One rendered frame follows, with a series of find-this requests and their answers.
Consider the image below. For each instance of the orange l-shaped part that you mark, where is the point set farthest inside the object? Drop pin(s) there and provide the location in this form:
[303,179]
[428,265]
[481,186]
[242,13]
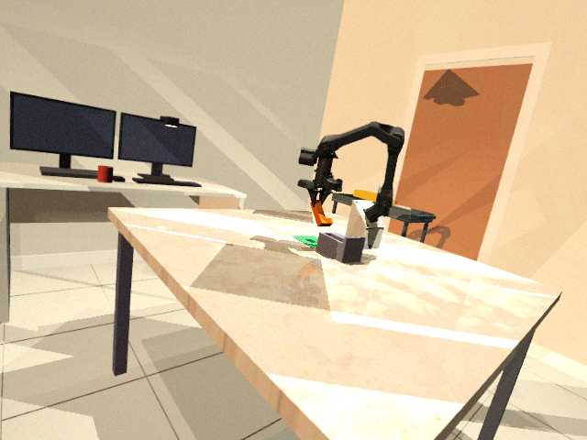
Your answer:
[320,217]

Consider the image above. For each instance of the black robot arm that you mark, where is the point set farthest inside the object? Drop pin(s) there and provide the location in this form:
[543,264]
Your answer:
[391,136]

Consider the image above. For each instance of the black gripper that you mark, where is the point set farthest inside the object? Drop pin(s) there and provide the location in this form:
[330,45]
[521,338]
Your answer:
[312,186]

